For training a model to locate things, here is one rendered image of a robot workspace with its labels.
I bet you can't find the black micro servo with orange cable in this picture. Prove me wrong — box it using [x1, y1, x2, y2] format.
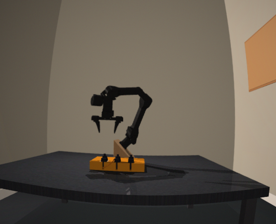
[101, 154, 115, 168]

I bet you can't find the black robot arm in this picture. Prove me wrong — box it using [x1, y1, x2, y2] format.
[91, 86, 152, 149]

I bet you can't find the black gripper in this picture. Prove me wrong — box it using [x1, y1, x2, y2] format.
[91, 106, 123, 133]

